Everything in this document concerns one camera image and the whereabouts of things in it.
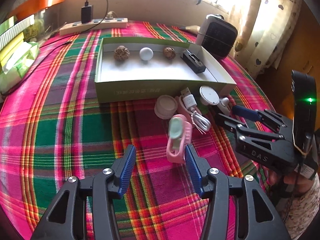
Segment white plug with cable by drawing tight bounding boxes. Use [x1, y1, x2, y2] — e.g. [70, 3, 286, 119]
[105, 11, 118, 20]

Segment black charging cable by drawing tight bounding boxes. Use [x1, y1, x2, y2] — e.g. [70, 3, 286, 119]
[0, 0, 110, 97]

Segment yellow green box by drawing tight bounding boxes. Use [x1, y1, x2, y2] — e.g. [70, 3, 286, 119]
[0, 32, 24, 67]

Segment green white cardboard tray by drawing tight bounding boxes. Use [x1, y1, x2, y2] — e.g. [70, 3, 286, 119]
[94, 37, 236, 103]

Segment white round ball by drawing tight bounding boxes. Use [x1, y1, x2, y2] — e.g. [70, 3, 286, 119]
[139, 47, 153, 61]

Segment pink plastic clip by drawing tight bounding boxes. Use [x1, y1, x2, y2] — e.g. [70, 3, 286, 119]
[167, 114, 193, 164]

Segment orange box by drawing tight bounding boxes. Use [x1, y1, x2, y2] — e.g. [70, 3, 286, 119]
[8, 0, 64, 20]

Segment striped white box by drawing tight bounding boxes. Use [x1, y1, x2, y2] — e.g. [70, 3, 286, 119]
[0, 15, 35, 50]

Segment beige pillow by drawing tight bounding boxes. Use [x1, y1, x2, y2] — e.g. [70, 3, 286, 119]
[179, 25, 200, 35]

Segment white green thread spool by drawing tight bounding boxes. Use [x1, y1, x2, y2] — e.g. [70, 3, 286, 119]
[199, 86, 220, 106]

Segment white round lidded jar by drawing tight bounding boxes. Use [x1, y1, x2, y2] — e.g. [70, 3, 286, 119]
[154, 95, 178, 120]

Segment black battery charger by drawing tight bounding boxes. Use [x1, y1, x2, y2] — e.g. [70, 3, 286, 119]
[181, 50, 206, 74]

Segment beige power strip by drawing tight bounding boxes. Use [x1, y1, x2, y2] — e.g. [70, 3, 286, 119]
[59, 18, 128, 35]

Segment black power adapter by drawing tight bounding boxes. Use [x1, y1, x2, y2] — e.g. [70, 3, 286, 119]
[81, 1, 93, 24]

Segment beige patterned curtain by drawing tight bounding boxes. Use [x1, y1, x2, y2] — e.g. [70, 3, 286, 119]
[228, 0, 302, 78]

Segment large brown walnut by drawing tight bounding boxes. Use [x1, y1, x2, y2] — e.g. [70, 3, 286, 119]
[113, 46, 130, 61]

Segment patterned sleeve forearm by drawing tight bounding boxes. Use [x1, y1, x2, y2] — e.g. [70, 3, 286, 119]
[285, 176, 319, 239]

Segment right hand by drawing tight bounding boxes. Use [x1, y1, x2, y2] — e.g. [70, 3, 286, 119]
[268, 170, 314, 195]

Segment grey black space heater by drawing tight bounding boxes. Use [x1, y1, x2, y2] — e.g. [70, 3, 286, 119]
[195, 14, 238, 59]

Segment small brown walnut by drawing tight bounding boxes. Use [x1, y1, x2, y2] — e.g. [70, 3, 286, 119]
[163, 47, 176, 60]

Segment green tissue pack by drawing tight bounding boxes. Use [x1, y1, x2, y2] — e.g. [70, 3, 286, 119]
[1, 42, 39, 93]

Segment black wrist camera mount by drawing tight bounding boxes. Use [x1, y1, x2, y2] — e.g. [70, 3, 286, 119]
[291, 70, 318, 180]

